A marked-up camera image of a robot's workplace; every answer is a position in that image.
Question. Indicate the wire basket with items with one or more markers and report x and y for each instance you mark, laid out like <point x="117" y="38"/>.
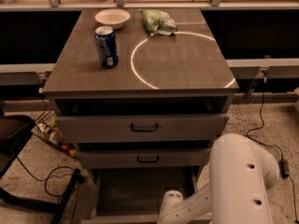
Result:
<point x="47" y="131"/>

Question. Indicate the grey drawer cabinet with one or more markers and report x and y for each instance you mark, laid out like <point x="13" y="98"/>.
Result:
<point x="181" y="74"/>

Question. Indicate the grey middle drawer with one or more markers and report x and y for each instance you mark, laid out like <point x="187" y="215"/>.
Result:
<point x="144" y="158"/>

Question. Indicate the black chair frame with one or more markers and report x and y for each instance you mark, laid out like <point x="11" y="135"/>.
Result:
<point x="15" y="132"/>

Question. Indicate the grey top drawer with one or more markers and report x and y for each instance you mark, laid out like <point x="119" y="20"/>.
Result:
<point x="147" y="128"/>

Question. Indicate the white bowl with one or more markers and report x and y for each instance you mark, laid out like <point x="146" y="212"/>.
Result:
<point x="113" y="17"/>

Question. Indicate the grey drawer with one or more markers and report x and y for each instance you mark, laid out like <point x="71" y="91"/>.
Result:
<point x="144" y="158"/>
<point x="135" y="195"/>
<point x="147" y="128"/>

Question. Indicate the blue soda can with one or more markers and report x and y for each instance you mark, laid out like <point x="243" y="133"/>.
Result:
<point x="105" y="41"/>

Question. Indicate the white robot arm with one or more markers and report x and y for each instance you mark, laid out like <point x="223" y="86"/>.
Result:
<point x="240" y="173"/>

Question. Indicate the green chip bag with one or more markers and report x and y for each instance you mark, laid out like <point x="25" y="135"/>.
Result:
<point x="158" y="22"/>

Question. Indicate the grey bottom drawer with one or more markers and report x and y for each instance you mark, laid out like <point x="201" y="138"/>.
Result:
<point x="135" y="195"/>

